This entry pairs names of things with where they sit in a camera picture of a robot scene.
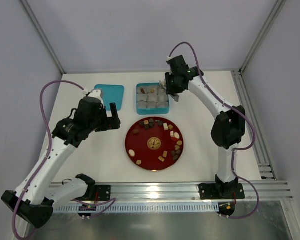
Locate teal tin box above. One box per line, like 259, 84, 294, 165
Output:
136, 82, 170, 115

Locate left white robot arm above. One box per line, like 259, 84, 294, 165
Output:
1, 96, 121, 229

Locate left black mount plate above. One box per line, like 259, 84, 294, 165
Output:
92, 184, 112, 202

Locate aluminium rail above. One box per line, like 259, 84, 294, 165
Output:
49, 181, 293, 201

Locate white block chocolate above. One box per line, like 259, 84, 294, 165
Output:
163, 123, 169, 131

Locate slotted cable duct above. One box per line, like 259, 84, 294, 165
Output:
54, 202, 219, 214

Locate right black mount plate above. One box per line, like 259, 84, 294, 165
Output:
198, 183, 246, 200

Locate white round swirl chocolate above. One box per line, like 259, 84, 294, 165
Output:
128, 149, 136, 157

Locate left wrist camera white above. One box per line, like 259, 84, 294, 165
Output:
86, 89, 104, 104

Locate metal tongs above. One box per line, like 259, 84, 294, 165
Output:
159, 80, 180, 103

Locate frame post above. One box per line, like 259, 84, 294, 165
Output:
239, 0, 287, 75
18, 0, 66, 75

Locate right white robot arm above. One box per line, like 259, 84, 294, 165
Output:
165, 55, 246, 200

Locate right frame post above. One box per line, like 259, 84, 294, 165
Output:
239, 0, 287, 75

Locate left frame post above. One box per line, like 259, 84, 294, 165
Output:
18, 0, 66, 75

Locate teal tin lid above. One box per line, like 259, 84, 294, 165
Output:
94, 84, 125, 112

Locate red round tray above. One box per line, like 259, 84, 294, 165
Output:
124, 116, 185, 172

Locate black mount plate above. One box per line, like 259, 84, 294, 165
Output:
198, 183, 246, 200
92, 184, 112, 202

